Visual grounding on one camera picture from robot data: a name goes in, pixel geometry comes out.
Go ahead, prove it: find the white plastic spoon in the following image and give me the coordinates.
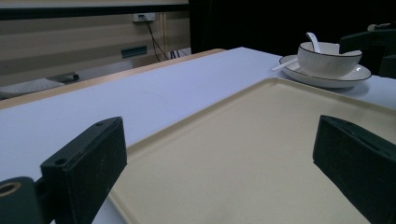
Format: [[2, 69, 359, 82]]
[[271, 57, 300, 72]]

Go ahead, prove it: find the dark grey device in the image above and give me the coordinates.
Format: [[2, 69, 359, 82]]
[[46, 71, 80, 84]]

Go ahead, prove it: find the white bowl with dark rim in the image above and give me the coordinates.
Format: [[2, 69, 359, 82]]
[[296, 41, 363, 79]]

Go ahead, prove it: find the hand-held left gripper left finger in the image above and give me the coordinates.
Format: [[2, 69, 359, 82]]
[[39, 116, 128, 224]]

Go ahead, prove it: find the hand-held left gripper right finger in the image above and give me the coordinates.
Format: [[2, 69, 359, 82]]
[[312, 114, 396, 224]]

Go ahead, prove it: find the black cable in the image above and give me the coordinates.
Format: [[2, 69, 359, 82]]
[[138, 14, 171, 63]]

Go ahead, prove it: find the dark green wall panel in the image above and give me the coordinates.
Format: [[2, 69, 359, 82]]
[[120, 45, 149, 60]]

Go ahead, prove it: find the white wall socket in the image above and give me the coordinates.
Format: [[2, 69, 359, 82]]
[[132, 12, 156, 23]]

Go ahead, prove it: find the white ceramic spoon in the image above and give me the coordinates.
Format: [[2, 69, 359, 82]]
[[304, 32, 322, 54]]

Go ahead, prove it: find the white plate with dark rim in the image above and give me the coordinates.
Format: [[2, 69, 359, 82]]
[[278, 54, 373, 90]]

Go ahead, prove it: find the beige plastic tray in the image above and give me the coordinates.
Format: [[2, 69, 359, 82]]
[[106, 77, 396, 224]]

